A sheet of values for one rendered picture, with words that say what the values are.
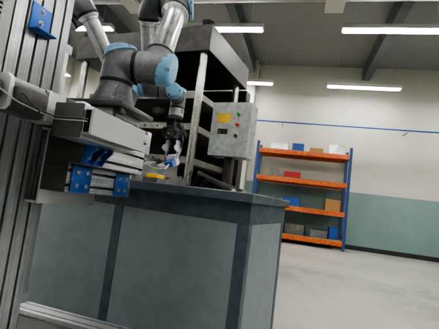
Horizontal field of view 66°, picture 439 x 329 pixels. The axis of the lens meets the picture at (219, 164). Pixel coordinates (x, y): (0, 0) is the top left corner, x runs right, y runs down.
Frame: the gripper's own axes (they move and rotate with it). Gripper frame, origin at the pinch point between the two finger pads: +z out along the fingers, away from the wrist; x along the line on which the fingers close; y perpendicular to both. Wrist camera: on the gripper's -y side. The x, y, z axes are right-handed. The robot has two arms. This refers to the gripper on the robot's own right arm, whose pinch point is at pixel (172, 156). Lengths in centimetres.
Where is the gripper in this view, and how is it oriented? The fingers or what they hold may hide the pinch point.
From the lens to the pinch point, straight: 176.0
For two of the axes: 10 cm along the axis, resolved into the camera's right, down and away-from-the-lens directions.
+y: -3.9, -1.5, -9.1
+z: -1.2, 9.9, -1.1
